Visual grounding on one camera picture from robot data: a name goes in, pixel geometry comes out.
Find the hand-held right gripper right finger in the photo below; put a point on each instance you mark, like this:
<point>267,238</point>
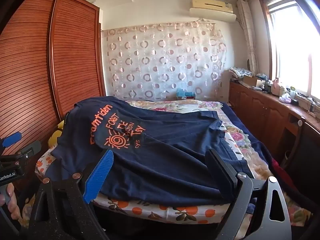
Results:
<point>220,167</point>

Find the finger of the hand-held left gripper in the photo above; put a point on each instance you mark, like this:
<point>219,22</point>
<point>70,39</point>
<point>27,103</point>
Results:
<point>11,139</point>
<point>30,148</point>

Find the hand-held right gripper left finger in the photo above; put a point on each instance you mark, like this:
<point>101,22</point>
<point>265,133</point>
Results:
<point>100,175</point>

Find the navy t-shirt orange print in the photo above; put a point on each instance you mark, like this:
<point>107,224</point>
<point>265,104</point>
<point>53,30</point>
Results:
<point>155,155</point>

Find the person's left hand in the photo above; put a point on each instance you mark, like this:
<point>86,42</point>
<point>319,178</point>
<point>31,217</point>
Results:
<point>10,202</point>

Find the yellow pillow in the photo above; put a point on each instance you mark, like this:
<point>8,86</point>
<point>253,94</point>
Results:
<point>54,136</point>

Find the red cloth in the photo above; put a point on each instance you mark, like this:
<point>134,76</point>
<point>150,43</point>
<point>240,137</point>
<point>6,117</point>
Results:
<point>280,170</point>

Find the long wooden cabinet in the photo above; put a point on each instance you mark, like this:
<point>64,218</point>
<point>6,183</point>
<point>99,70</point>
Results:
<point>262,110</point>

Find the wooden louvered wardrobe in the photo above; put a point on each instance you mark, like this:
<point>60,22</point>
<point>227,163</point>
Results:
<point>32,55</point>

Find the dark wooden chair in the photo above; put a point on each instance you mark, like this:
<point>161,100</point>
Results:
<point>306,145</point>

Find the cardboard box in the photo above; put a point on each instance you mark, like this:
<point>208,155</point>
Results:
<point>250,80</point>

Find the white tissue wad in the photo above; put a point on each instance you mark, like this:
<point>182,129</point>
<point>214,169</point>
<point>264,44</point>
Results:
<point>285,98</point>

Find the stack of folded cloths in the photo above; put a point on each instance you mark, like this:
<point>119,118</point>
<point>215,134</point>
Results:
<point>237,72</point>

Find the pink container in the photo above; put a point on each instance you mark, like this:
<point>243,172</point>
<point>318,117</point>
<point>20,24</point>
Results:
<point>275,86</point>

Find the circle pattern sheer curtain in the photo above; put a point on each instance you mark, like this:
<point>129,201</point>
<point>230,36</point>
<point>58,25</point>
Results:
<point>162,60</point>

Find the tied window curtain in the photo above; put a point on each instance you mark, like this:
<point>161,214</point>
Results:
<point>248,35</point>

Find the window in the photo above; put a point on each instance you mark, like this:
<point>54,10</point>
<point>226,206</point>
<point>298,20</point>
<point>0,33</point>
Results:
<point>292,47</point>

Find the cream air conditioner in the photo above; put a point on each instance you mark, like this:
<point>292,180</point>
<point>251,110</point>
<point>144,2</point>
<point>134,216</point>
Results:
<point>212,8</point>

